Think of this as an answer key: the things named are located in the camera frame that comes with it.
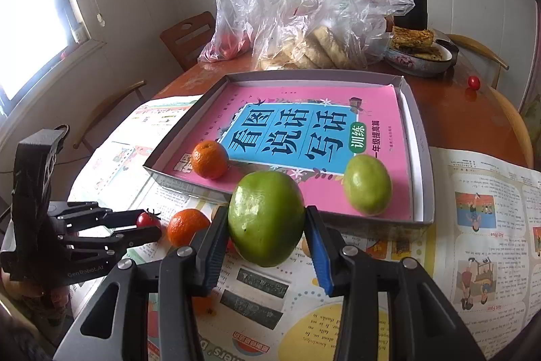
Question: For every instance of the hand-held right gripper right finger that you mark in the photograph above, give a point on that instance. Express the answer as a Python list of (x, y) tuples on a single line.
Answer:
[(321, 259)]

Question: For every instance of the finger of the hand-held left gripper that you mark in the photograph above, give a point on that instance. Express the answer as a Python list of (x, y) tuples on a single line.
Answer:
[(105, 217), (135, 237)]

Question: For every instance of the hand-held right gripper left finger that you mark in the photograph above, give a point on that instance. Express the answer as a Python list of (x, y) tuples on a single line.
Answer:
[(215, 255)]

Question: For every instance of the small red cherry tomato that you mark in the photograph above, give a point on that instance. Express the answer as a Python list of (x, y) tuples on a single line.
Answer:
[(148, 219), (473, 82)]

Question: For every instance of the orange tangerine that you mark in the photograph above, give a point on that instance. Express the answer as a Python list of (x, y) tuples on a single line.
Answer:
[(186, 226), (210, 159)]

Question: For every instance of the large dark green fruit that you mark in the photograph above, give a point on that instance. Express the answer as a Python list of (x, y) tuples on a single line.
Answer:
[(266, 217)]

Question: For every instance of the grey cardboard box tray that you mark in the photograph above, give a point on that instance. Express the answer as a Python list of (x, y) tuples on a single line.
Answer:
[(422, 175)]

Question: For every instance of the light green fruit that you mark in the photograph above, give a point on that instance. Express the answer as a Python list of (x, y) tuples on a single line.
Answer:
[(367, 184)]

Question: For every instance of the curved wooden armchair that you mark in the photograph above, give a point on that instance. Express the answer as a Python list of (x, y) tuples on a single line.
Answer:
[(131, 87), (513, 120), (477, 44)]

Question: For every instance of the pink and blue book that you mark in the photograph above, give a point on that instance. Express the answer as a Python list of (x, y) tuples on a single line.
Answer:
[(380, 111)]

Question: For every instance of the brown wooden chair back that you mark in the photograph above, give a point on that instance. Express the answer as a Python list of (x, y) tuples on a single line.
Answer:
[(188, 37)]

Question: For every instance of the bright window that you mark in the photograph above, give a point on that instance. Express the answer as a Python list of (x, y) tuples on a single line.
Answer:
[(29, 27)]

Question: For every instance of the pile of red tomatoes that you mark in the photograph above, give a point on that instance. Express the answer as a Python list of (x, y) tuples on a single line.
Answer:
[(226, 46)]

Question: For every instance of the pile of flatbreads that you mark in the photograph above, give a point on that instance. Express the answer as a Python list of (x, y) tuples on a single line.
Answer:
[(325, 48)]

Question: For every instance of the floral ceramic bowl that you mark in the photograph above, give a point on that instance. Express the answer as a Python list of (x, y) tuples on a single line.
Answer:
[(414, 65)]

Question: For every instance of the fried pancake pieces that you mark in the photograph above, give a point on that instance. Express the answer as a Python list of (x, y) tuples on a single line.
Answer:
[(412, 35)]

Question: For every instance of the small black cup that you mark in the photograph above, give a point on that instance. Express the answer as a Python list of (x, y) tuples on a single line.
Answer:
[(453, 48)]

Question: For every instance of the floral printed cloth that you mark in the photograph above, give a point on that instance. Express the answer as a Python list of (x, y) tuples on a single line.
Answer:
[(531, 115)]

